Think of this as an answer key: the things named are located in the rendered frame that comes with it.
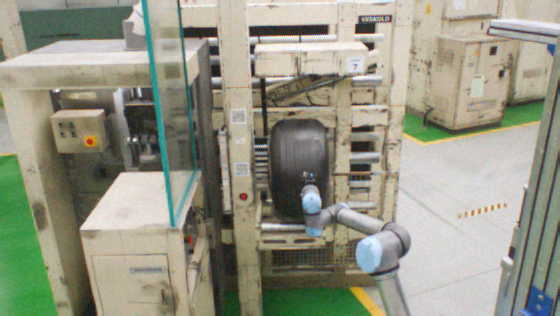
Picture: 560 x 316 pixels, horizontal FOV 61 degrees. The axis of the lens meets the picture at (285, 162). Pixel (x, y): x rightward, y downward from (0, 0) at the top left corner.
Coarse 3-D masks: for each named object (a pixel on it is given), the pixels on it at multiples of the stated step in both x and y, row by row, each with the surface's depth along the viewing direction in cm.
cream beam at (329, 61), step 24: (264, 48) 260; (288, 48) 258; (312, 48) 257; (336, 48) 255; (360, 48) 254; (264, 72) 256; (288, 72) 256; (312, 72) 256; (336, 72) 257; (360, 72) 257
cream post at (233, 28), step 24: (240, 0) 217; (240, 24) 221; (240, 48) 225; (240, 72) 230; (240, 96) 234; (240, 144) 244; (240, 192) 255; (240, 216) 260; (240, 240) 266; (240, 264) 272; (240, 288) 279; (240, 312) 286
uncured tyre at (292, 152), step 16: (272, 128) 250; (288, 128) 242; (304, 128) 242; (320, 128) 243; (272, 144) 239; (288, 144) 235; (304, 144) 235; (320, 144) 235; (272, 160) 236; (288, 160) 232; (304, 160) 232; (320, 160) 233; (272, 176) 236; (288, 176) 232; (320, 176) 232; (272, 192) 239; (288, 192) 233; (320, 192) 234; (272, 208) 250; (288, 208) 238
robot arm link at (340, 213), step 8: (328, 208) 208; (336, 208) 208; (344, 208) 206; (336, 216) 205; (344, 216) 201; (352, 216) 198; (360, 216) 196; (368, 216) 195; (344, 224) 202; (352, 224) 197; (360, 224) 193; (368, 224) 190; (376, 224) 187; (384, 224) 184; (392, 224) 181; (360, 232) 195; (368, 232) 190; (376, 232) 186; (400, 232) 174; (408, 240) 173; (408, 248) 173
